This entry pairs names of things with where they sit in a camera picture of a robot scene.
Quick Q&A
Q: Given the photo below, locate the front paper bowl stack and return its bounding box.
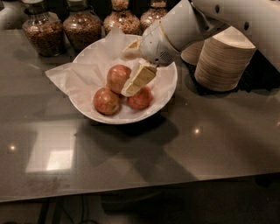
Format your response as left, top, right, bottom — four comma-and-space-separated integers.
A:
194, 26, 256, 92

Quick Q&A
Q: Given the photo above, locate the rear paper bowl stack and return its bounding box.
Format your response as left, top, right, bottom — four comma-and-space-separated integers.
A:
181, 41, 204, 66

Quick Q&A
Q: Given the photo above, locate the white paper liner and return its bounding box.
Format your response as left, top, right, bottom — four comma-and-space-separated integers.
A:
45, 26, 173, 123

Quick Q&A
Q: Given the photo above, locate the white bowl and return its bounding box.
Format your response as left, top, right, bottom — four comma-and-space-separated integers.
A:
67, 34, 179, 125

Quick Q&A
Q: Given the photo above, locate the paper bowl stack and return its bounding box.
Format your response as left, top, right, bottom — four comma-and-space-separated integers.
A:
181, 41, 204, 66
194, 26, 256, 92

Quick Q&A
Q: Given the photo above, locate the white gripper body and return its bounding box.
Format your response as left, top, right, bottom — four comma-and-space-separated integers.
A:
139, 19, 179, 67

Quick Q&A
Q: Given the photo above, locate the cereal jar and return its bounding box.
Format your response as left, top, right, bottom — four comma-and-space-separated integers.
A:
103, 0, 140, 35
22, 0, 65, 57
63, 0, 102, 52
140, 0, 168, 32

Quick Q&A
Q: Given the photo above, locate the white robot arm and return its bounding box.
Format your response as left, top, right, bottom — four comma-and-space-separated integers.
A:
120, 0, 280, 96

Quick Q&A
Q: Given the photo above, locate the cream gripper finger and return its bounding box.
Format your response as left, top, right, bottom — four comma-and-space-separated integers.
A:
121, 60, 158, 97
121, 38, 142, 60

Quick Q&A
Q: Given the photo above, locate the far left cereal jar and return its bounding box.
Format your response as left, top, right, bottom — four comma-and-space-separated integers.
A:
22, 0, 65, 57

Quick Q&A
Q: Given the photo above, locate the red apple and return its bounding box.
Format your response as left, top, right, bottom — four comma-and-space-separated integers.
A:
127, 87, 153, 109
93, 87, 121, 116
107, 65, 131, 94

